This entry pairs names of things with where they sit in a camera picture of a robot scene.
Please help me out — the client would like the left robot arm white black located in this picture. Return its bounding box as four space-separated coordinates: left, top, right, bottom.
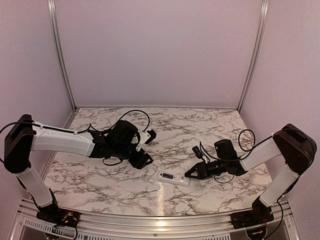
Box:
2 114 157 223

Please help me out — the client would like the left aluminium frame post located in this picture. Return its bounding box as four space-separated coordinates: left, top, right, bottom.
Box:
47 0 77 112

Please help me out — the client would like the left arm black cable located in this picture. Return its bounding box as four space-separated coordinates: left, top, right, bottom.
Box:
0 109 151 167

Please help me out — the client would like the white remote control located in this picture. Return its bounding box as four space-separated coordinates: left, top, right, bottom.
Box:
156 171 190 187

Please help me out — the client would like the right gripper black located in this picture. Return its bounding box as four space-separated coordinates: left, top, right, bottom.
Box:
184 158 228 180

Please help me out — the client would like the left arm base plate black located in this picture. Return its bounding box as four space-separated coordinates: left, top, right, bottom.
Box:
36 189 81 228

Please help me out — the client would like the front aluminium rail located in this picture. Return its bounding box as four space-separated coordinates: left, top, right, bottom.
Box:
9 199 301 240

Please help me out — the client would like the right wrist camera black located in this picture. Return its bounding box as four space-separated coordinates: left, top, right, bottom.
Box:
192 146 210 163

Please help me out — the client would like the right aluminium frame post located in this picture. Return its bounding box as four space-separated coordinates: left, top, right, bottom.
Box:
237 0 270 113

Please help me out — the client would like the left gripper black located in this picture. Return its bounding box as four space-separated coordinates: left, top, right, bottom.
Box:
113 142 154 169

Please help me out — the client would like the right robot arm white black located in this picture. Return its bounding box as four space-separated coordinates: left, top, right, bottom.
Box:
184 123 317 224

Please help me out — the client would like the aluminium frame post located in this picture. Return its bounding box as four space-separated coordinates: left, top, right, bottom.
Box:
237 0 270 113
47 0 77 112

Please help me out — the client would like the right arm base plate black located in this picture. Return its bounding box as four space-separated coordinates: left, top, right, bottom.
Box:
230 210 275 229

